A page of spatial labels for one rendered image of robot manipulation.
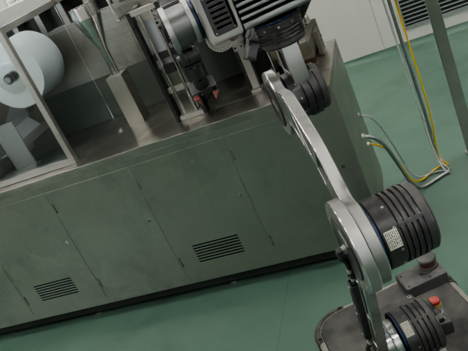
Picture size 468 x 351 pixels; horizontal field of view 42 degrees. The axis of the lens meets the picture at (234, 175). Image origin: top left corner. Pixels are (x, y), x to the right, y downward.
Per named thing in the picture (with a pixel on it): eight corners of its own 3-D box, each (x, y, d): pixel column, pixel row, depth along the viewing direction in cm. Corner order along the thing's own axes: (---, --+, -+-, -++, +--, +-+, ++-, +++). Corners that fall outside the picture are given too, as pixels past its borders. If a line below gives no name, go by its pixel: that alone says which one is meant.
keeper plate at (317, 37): (320, 55, 286) (312, 33, 282) (321, 48, 294) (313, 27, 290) (325, 53, 285) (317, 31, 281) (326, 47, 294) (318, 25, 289)
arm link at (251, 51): (270, 31, 253) (250, 27, 251) (265, 59, 254) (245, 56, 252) (262, 35, 265) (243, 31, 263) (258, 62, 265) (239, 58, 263)
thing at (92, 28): (124, 130, 313) (69, 26, 291) (133, 119, 325) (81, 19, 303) (147, 122, 309) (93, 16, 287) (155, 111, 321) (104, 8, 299)
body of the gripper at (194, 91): (189, 88, 240) (182, 75, 234) (212, 76, 240) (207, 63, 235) (193, 98, 236) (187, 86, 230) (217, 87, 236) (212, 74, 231)
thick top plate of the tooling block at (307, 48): (279, 65, 275) (274, 53, 272) (288, 40, 309) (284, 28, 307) (313, 53, 269) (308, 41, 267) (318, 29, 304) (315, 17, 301)
